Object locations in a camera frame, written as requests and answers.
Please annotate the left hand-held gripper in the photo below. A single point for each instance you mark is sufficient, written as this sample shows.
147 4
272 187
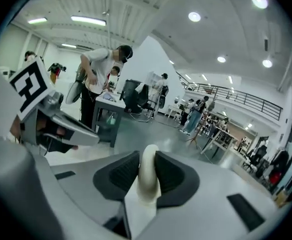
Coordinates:
33 86

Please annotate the person's left forearm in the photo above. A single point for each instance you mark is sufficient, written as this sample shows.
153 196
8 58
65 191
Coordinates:
14 130

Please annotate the white round fan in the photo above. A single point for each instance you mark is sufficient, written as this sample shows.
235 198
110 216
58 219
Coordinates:
73 92

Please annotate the long tube ceiling light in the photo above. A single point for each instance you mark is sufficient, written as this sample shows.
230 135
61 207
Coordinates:
69 45
88 20
37 20

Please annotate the black swivel chair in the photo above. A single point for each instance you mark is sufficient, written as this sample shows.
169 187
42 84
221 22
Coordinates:
138 96

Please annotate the hanging dark and red clothes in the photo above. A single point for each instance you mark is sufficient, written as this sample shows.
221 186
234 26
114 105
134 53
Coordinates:
280 166

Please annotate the cream cylindrical object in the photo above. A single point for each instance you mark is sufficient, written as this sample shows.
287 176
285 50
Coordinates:
147 174

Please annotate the black office chair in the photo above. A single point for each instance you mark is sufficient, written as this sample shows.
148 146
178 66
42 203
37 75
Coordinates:
258 159

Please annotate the black mezzanine railing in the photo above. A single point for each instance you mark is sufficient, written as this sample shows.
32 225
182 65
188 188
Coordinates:
235 96

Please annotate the green bottle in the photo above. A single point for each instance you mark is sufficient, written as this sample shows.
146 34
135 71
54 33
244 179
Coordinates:
111 120

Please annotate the white dresser with mirror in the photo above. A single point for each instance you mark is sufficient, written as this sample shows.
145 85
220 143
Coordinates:
175 109

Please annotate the round ceiling light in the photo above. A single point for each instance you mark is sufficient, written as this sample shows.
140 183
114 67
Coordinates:
259 0
194 16
267 63
221 59

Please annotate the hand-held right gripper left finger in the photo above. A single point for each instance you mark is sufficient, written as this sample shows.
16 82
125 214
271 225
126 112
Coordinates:
81 186

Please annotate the cardboard box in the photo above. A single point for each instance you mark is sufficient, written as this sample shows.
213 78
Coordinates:
284 197

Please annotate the person's left hand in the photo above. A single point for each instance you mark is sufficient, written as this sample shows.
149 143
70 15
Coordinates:
61 131

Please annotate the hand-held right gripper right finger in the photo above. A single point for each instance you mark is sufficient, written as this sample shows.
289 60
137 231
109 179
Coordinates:
210 209

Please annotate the white trestle table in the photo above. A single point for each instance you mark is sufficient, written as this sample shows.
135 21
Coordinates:
220 137

